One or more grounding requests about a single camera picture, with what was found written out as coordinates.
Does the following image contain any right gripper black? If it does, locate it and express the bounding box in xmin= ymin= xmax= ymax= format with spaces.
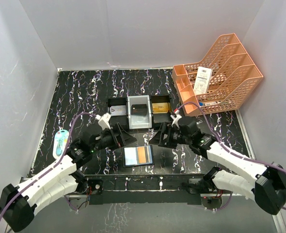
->
xmin=149 ymin=122 xmax=191 ymax=149

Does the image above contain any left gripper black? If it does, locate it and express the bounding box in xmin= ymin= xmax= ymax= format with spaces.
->
xmin=91 ymin=123 xmax=136 ymax=152

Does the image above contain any gold credit card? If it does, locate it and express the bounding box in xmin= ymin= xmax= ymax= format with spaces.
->
xmin=137 ymin=146 xmax=152 ymax=164
xmin=152 ymin=102 xmax=169 ymax=114

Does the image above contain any black card holder wallet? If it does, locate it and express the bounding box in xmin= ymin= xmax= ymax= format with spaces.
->
xmin=122 ymin=145 xmax=155 ymax=167

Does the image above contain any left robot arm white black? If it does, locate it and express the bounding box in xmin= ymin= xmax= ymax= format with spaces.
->
xmin=0 ymin=123 xmax=137 ymax=233

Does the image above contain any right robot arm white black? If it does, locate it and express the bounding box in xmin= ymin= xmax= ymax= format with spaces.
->
xmin=149 ymin=116 xmax=286 ymax=215

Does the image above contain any silver credit card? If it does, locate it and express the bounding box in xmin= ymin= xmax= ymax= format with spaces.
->
xmin=110 ymin=105 xmax=127 ymax=116

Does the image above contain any gold credit card in bin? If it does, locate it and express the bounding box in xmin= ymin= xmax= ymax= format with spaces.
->
xmin=152 ymin=102 xmax=169 ymax=114

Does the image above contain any black credit card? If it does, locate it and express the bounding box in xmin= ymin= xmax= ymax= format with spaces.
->
xmin=131 ymin=104 xmax=148 ymax=116

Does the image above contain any white middle bin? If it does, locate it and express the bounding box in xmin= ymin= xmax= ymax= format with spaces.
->
xmin=127 ymin=95 xmax=152 ymax=130

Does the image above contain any black right bin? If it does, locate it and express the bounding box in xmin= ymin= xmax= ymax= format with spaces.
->
xmin=150 ymin=95 xmax=172 ymax=129

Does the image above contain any black bin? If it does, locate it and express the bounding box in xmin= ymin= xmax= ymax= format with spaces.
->
xmin=150 ymin=95 xmax=172 ymax=129
xmin=107 ymin=97 xmax=129 ymax=130

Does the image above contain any black left bin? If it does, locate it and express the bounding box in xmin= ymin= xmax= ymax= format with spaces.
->
xmin=107 ymin=97 xmax=129 ymax=130

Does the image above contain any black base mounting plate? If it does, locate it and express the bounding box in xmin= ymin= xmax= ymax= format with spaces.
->
xmin=86 ymin=174 xmax=229 ymax=205

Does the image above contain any small label box in organizer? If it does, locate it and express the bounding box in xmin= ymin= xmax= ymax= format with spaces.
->
xmin=199 ymin=101 xmax=221 ymax=106

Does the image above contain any blue white packaged item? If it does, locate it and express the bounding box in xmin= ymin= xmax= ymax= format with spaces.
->
xmin=52 ymin=129 xmax=69 ymax=159

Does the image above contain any white paper receipt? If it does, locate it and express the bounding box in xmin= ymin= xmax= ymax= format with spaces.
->
xmin=193 ymin=67 xmax=212 ymax=95

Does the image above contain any orange plastic desk organizer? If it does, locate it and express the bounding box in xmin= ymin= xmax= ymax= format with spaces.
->
xmin=172 ymin=33 xmax=263 ymax=117

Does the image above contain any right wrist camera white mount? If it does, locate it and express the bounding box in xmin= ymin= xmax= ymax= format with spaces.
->
xmin=170 ymin=109 xmax=182 ymax=128

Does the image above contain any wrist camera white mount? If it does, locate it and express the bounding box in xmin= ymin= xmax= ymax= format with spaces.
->
xmin=170 ymin=109 xmax=182 ymax=128
xmin=95 ymin=113 xmax=111 ymax=130

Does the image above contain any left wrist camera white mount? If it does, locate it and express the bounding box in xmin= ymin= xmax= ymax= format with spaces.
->
xmin=95 ymin=113 xmax=111 ymax=130

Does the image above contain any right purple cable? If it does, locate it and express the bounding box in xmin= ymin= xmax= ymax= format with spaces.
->
xmin=176 ymin=101 xmax=286 ymax=212

